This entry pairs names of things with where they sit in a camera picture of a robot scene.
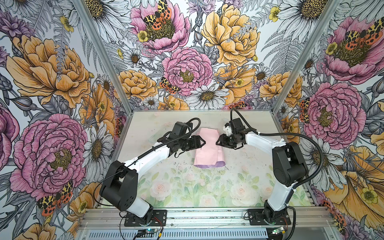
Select purple wrapping paper sheet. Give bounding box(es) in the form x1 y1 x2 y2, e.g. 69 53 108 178
194 128 226 169

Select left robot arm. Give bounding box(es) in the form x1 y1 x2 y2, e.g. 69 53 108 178
100 118 206 222

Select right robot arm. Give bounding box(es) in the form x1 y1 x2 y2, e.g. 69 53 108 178
216 118 309 217

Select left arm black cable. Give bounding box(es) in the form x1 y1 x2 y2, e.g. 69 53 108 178
111 117 203 181

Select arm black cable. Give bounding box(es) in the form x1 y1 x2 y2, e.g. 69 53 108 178
111 117 203 181
229 108 326 187

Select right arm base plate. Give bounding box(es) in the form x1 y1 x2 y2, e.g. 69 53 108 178
243 209 291 226

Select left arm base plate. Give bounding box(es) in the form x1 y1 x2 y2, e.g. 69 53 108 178
124 209 168 227

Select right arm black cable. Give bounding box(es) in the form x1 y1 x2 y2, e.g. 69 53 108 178
229 108 326 187

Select aluminium front rail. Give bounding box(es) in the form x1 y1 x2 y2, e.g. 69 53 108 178
75 207 342 240

